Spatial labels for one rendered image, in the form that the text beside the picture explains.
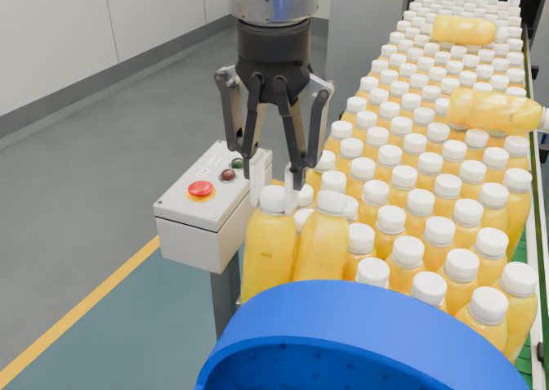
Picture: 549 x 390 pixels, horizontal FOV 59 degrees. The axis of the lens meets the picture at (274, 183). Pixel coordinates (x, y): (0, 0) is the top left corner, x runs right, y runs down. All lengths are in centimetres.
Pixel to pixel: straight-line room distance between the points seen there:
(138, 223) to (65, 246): 34
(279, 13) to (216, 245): 34
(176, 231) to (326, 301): 37
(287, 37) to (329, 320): 26
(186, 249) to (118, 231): 175
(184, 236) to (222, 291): 20
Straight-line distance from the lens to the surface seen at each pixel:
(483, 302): 62
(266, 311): 40
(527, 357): 84
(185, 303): 205
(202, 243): 69
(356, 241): 66
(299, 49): 49
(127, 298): 213
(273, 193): 61
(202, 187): 70
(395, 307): 37
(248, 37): 49
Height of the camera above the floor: 151
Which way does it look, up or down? 34 degrees down
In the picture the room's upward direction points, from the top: straight up
